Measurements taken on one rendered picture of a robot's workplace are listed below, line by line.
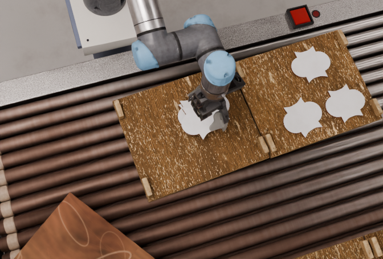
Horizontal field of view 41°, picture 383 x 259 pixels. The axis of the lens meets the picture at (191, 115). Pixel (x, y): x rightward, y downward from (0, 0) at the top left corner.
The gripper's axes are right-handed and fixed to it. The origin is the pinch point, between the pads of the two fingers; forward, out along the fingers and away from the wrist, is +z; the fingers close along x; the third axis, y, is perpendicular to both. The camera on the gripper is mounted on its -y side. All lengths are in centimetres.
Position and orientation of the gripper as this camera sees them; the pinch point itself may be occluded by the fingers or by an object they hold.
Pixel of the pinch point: (212, 109)
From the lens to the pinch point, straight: 156.4
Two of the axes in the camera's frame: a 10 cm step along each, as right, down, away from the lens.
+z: -0.7, 3.3, 9.4
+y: -8.5, 4.8, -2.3
